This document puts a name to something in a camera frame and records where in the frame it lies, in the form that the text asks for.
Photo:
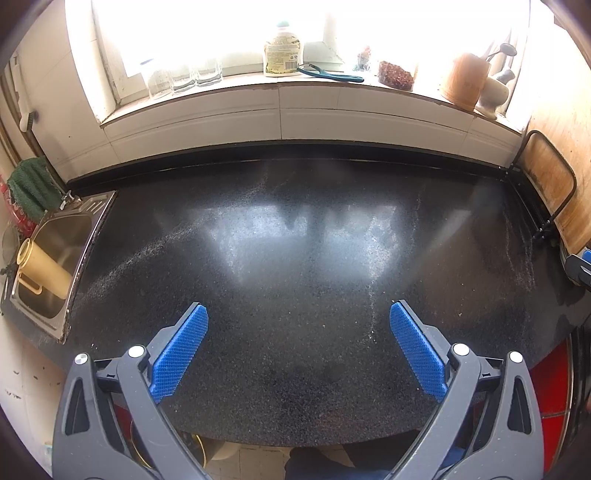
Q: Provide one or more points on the wooden utensil holder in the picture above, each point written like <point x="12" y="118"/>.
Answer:
<point x="464" y="82"/>

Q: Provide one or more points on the black metal rack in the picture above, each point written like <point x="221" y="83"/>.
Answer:
<point x="574" y="184"/>

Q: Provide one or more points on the blue peeler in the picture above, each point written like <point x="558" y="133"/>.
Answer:
<point x="341" y="76"/>

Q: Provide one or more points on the dish soap bottle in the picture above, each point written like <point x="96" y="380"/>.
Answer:
<point x="282" y="53"/>

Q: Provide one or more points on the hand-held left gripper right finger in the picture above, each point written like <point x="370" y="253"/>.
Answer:
<point x="415" y="346"/>

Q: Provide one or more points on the steel sink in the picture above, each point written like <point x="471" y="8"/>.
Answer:
<point x="55" y="240"/>

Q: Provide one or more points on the person's leg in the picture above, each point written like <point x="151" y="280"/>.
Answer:
<point x="323" y="464"/>

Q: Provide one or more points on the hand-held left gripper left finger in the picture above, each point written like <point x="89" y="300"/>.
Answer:
<point x="182" y="350"/>

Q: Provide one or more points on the green cloth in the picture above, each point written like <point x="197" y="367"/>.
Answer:
<point x="30" y="187"/>

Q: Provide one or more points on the white dish brush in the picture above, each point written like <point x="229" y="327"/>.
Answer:
<point x="23" y="92"/>

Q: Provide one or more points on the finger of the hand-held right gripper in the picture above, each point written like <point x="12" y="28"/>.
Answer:
<point x="577" y="270"/>

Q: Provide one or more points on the small glass jar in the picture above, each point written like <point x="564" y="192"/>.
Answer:
<point x="364" y="57"/>

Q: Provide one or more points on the metal spoon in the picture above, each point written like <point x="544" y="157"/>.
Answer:
<point x="505" y="47"/>

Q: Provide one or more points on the grey stone pestle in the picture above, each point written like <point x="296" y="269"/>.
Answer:
<point x="506" y="76"/>

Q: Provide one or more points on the red cabinet front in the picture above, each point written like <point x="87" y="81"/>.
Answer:
<point x="551" y="383"/>

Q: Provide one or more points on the yellow plastic pitcher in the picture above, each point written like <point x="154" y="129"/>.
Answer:
<point x="46" y="270"/>

